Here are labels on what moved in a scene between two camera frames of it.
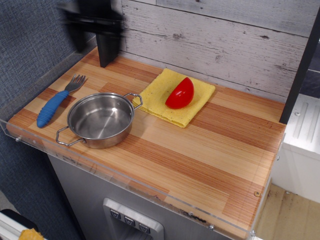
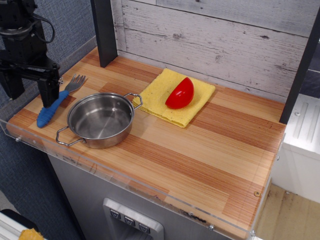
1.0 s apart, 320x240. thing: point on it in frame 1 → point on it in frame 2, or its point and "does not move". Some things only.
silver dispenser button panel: x=125 y=223 does not move
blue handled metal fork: x=73 y=85 does not move
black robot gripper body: x=104 y=18 → x=27 y=57
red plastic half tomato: x=182 y=95 does not move
